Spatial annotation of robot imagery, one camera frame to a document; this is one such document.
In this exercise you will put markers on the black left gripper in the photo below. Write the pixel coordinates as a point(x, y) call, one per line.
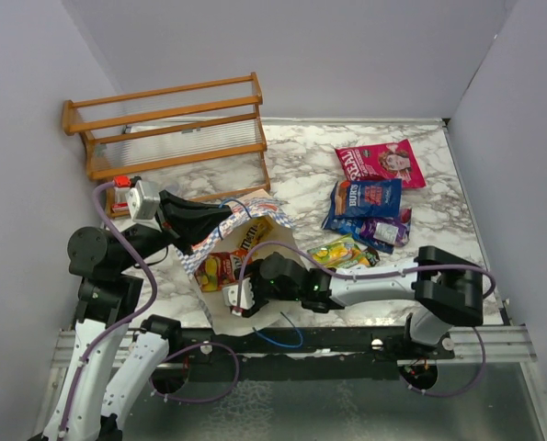
point(188, 220)

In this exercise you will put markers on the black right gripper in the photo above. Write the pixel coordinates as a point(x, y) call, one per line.
point(253, 271)

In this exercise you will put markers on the orange red Fox's packet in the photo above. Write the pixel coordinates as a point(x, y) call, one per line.
point(218, 270)

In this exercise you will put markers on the yellow M&M's packet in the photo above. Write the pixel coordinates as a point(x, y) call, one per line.
point(257, 232)

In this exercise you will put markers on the blue checkered paper bag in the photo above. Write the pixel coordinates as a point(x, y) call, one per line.
point(277, 247)

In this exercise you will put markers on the green yellow snack packet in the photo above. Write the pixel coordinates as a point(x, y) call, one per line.
point(341, 253)

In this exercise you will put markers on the blue Kettle chips bag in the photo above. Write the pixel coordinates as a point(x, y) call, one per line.
point(342, 226)

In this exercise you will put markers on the small brown chocolate packet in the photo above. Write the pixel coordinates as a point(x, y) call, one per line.
point(372, 256)

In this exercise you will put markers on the blue Burts chips bag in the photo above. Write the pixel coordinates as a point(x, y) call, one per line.
point(365, 199)

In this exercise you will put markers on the purple snack packet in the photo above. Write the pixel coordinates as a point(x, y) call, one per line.
point(386, 234)

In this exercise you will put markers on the pink Real crisps bag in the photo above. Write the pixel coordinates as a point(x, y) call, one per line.
point(393, 160)

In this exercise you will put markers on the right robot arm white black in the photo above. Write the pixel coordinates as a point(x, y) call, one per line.
point(449, 290)

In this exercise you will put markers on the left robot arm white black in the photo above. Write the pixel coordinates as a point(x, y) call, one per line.
point(96, 397)

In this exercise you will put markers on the small red box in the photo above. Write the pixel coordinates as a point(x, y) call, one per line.
point(119, 207)

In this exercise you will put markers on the wooden tiered shelf rack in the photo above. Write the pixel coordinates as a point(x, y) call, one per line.
point(206, 140)

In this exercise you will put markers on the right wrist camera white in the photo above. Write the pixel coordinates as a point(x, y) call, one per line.
point(239, 298)

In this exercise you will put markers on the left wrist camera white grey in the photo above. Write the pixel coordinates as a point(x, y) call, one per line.
point(143, 200)

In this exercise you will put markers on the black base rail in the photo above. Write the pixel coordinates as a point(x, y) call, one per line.
point(366, 352)

